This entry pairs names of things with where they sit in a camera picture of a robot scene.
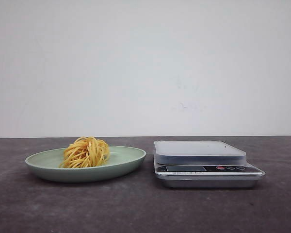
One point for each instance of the silver digital kitchen scale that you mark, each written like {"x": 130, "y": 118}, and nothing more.
{"x": 203, "y": 164}

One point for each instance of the light green round plate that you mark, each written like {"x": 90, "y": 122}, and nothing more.
{"x": 123, "y": 160}

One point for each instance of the yellow vermicelli noodle nest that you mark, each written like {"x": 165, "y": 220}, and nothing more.
{"x": 85, "y": 152}

